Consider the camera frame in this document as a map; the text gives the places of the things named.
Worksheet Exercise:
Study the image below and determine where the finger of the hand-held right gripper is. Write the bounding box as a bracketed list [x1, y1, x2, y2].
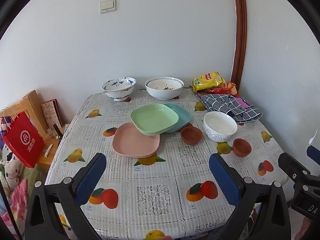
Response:
[306, 144, 320, 159]
[277, 152, 312, 181]

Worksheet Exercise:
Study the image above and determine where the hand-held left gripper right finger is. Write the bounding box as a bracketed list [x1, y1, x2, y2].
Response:
[209, 152, 292, 240]

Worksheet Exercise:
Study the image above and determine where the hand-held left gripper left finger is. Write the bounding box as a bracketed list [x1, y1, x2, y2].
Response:
[24, 152, 108, 240]

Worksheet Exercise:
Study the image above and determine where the small brown bowl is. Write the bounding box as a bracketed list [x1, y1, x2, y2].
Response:
[180, 126, 203, 145]
[232, 138, 252, 158]

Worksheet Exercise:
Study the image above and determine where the pink square plate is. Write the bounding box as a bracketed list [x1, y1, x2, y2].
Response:
[112, 122, 160, 158]

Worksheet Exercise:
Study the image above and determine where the teal square plate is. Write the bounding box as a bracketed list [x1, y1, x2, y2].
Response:
[164, 103, 192, 133]

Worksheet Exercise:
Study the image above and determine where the green square plate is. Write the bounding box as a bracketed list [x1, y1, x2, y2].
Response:
[130, 104, 179, 136]

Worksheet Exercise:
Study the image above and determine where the person's right hand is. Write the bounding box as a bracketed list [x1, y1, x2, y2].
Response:
[294, 217, 311, 240]

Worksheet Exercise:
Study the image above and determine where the wooden side table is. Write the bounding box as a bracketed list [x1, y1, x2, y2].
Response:
[36, 123, 73, 173]

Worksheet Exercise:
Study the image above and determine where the small white tube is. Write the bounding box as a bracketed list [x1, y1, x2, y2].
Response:
[43, 144, 54, 158]

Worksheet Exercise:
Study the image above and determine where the white bowl with grey flowers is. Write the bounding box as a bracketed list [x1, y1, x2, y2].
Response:
[203, 111, 238, 143]

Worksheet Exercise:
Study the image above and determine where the small black object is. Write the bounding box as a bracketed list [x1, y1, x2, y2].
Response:
[52, 123, 63, 139]

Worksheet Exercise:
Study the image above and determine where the fruit print tablecloth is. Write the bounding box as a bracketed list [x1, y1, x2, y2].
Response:
[45, 90, 290, 240]

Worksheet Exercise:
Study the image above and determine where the grey checkered cloth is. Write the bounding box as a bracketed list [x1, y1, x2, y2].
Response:
[189, 85, 263, 124]

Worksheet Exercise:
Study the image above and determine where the red paper bag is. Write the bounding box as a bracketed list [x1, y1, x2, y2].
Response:
[2, 107, 45, 169]

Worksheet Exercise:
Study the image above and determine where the pink printed cloth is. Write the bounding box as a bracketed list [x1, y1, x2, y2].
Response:
[0, 177, 28, 232]

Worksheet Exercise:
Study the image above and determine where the panda print bedding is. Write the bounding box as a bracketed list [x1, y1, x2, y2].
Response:
[0, 145, 25, 197]

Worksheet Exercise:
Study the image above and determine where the red chip bag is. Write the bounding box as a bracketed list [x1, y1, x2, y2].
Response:
[205, 81, 239, 97]

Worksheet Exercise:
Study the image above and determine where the wooden chair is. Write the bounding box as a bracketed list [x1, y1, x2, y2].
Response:
[0, 90, 49, 140]

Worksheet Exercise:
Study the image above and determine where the blue and white patterned bowl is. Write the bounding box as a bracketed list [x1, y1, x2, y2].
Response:
[101, 77, 137, 102]

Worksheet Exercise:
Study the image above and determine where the yellow chip bag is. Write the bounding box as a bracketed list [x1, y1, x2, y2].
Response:
[192, 71, 226, 92]

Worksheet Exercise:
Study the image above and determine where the large white bowl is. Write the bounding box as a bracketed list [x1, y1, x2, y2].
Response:
[145, 77, 184, 100]
[147, 78, 182, 92]

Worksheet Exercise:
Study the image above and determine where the brown wooden door frame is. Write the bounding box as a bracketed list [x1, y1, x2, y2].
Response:
[230, 0, 248, 90]

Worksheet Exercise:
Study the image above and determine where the white light switch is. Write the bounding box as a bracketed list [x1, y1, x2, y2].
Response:
[99, 0, 117, 14]

